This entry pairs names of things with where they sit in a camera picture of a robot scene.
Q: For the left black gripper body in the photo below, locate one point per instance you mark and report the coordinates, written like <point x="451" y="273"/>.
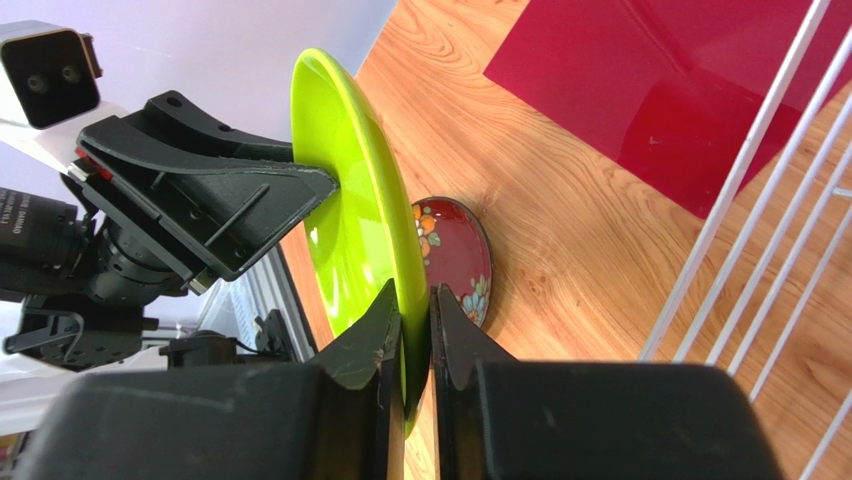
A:
<point x="131" y="261"/>

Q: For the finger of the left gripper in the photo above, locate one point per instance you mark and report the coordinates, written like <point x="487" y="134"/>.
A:
<point x="227" y="212"/>
<point x="172" y="119"/>

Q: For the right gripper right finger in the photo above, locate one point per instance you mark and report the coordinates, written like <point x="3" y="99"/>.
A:
<point x="499" y="417"/>

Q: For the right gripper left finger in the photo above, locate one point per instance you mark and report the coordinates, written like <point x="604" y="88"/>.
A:
<point x="339" y="415"/>

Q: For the green plastic plate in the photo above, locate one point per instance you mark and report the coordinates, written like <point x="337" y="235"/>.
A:
<point x="364" y="234"/>

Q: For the red floral plate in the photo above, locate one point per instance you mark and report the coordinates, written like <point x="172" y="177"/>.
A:
<point x="456" y="251"/>

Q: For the white wire dish rack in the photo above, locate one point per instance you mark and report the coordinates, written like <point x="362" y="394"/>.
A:
<point x="764" y="293"/>

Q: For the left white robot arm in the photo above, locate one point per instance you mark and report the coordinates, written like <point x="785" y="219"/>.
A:
<point x="42" y="242"/>

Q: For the red mat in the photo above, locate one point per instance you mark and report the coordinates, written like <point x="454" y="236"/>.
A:
<point x="666" y="89"/>

